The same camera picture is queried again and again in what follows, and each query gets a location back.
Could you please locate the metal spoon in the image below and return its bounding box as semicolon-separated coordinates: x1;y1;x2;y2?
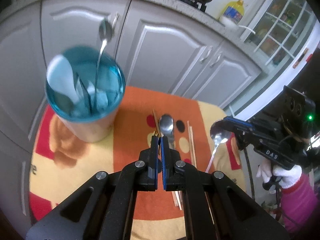
159;114;175;149
93;18;113;111
206;119;231;173

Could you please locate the white ceramic soup spoon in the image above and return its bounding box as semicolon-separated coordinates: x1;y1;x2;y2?
47;54;80;104

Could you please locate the brown wooden chopstick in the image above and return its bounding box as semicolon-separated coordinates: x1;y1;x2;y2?
152;109;161;137

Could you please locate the right pink sleeve forearm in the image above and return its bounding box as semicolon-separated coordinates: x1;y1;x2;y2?
279;168;319;235

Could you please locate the right white gloved hand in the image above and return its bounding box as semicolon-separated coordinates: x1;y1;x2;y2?
256;159;302;189

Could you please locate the orange patterned mat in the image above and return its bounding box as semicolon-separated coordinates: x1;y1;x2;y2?
28;86;247;240

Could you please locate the white bowl on counter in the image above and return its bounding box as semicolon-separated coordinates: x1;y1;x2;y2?
219;15;238;30

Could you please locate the glass door cupboard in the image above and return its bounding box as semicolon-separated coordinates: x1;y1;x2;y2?
240;0;316;68

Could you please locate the white cabinet door right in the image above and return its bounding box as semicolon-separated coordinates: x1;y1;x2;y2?
116;0;223;94

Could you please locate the white cabinet door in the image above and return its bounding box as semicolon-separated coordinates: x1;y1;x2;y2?
41;0;132;63
116;0;223;94

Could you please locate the yellow cooking oil bottle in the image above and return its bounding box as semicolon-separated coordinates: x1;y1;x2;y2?
219;0;245;24

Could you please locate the teal rimmed utensil cup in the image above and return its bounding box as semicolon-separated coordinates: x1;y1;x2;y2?
45;46;126;142

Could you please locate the white cabinet door middle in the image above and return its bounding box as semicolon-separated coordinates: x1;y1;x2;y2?
41;0;132;63

